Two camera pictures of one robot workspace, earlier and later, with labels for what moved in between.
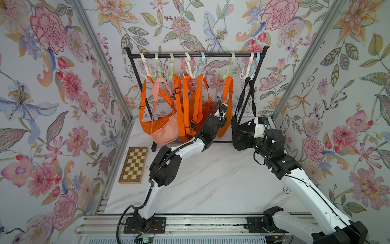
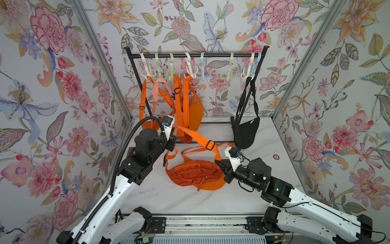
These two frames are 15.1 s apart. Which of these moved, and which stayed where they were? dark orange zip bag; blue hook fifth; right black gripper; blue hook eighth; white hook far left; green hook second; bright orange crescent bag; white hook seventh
Moved: bright orange crescent bag; dark orange zip bag; right black gripper
Stayed: green hook second; blue hook eighth; white hook far left; blue hook fifth; white hook seventh
